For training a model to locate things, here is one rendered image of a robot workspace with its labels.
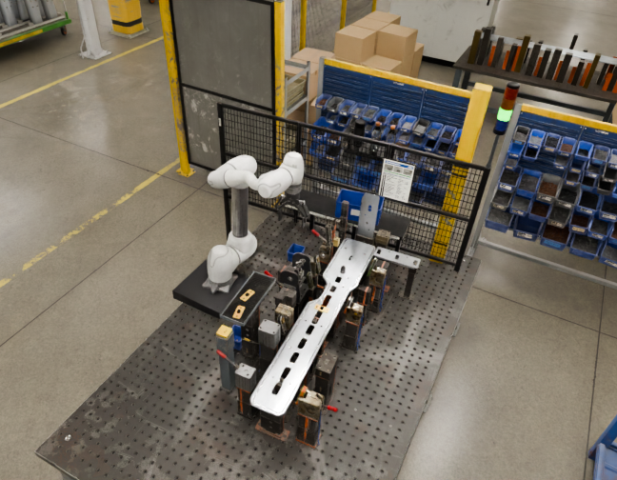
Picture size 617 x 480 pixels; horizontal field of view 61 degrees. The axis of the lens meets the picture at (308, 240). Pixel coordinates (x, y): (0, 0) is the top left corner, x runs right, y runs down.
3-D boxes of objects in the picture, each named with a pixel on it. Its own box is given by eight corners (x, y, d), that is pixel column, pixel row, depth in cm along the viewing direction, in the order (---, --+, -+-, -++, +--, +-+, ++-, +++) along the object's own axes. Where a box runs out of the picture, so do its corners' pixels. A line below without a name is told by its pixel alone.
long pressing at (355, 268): (288, 421, 240) (288, 419, 239) (245, 403, 246) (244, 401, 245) (377, 247, 339) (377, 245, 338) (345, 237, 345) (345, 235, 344)
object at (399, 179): (408, 204, 351) (416, 165, 331) (376, 195, 357) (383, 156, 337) (408, 203, 352) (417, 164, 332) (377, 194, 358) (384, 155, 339)
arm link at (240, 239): (221, 260, 347) (243, 244, 361) (240, 270, 340) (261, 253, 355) (218, 159, 299) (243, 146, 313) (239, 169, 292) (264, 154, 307)
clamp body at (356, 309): (356, 354, 307) (363, 314, 285) (337, 348, 311) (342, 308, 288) (361, 343, 314) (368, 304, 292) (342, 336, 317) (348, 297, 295)
